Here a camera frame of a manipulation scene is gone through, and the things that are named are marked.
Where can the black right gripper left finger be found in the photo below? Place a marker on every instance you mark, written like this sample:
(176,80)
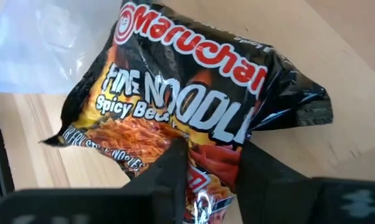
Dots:
(162,193)

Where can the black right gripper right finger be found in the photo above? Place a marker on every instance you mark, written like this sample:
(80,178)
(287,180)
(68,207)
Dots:
(268,193)

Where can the clear plastic container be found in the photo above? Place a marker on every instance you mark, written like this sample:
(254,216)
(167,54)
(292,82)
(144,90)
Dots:
(35,46)

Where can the black fire noodle packet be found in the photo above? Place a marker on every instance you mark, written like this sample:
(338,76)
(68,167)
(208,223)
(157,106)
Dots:
(190,77)

